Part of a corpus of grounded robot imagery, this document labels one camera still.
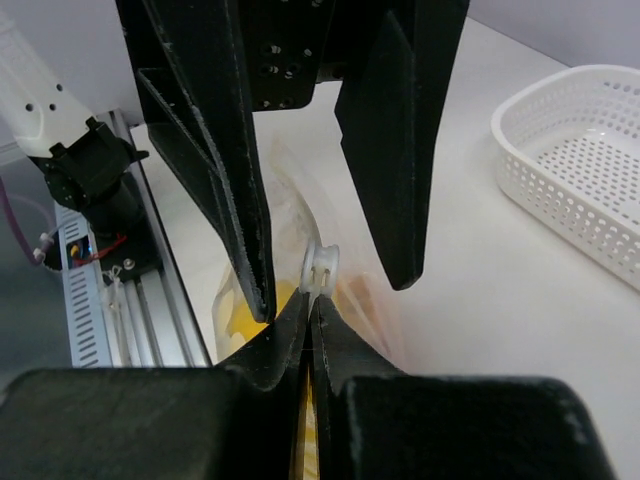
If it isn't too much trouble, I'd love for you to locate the aluminium mounting rail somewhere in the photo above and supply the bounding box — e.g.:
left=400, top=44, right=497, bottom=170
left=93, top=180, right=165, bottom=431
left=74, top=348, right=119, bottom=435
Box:
left=97, top=109, right=214, bottom=369

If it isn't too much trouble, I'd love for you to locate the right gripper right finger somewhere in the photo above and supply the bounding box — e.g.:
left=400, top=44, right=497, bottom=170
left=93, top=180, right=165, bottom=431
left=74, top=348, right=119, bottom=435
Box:
left=309, top=297, right=615, bottom=479

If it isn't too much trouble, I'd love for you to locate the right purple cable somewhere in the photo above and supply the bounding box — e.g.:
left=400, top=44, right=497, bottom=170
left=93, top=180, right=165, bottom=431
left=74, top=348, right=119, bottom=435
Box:
left=0, top=177, right=56, bottom=266

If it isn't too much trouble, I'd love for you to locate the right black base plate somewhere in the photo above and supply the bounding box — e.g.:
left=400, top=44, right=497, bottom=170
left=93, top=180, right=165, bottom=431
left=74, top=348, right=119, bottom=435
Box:
left=94, top=219, right=162, bottom=282

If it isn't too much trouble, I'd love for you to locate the white perforated plastic basket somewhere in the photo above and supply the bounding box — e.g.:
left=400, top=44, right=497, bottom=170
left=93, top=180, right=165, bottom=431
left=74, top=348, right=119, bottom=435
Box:
left=490, top=65, right=639, bottom=288

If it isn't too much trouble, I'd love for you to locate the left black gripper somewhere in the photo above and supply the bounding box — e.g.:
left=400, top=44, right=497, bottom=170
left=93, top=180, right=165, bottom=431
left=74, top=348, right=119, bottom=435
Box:
left=116, top=0, right=469, bottom=323

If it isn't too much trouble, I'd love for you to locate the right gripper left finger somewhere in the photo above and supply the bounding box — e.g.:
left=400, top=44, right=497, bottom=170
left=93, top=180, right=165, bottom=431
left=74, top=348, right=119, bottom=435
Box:
left=0, top=287, right=309, bottom=480

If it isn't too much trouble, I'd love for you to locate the clear zip top bag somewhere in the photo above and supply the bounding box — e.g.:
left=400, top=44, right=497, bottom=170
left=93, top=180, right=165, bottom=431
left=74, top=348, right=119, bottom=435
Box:
left=212, top=134, right=409, bottom=480

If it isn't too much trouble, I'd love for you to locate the slotted grey cable duct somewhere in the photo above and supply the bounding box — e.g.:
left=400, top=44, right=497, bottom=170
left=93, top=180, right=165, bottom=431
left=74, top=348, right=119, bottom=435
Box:
left=54, top=204, right=112, bottom=368

